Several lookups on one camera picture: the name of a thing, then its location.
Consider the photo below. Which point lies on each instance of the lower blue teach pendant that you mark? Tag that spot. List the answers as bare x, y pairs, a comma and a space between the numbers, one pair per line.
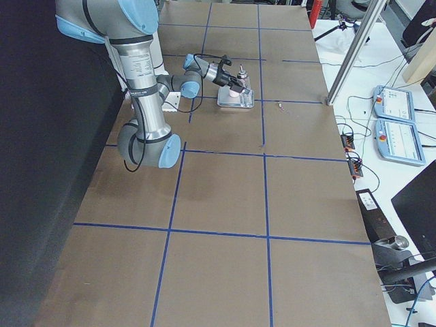
399, 142

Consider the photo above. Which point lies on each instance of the white electronic kitchen scale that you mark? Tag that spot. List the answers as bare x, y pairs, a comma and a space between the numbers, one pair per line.
224, 100

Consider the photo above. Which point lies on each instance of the white support column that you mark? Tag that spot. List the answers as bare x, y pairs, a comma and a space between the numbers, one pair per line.
157, 64

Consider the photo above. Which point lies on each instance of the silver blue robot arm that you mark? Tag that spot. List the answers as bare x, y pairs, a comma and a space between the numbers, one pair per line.
130, 28

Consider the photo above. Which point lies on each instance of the pink plastic cup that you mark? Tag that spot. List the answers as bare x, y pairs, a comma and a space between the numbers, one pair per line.
233, 94

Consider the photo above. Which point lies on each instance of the black computer monitor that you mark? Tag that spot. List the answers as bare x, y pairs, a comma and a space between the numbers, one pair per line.
415, 207

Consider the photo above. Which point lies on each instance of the black box white label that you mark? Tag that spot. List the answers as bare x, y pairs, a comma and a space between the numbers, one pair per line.
376, 224

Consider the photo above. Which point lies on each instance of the upper blue teach pendant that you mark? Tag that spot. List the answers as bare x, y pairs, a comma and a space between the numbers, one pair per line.
393, 103

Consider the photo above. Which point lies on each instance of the blue teach pendant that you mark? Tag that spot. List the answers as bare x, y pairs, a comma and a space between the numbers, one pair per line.
393, 103
399, 142

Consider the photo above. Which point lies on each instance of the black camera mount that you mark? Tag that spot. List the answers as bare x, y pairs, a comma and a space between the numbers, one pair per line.
225, 60

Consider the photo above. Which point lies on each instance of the aluminium frame post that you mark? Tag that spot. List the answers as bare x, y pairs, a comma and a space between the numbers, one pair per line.
374, 10

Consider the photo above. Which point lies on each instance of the white column base plate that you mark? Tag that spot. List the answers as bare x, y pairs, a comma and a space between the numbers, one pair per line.
172, 101

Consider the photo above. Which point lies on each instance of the clear glass sauce bottle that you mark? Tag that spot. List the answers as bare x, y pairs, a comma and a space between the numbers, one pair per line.
246, 86

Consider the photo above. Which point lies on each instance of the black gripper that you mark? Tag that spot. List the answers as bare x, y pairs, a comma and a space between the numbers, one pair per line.
221, 78

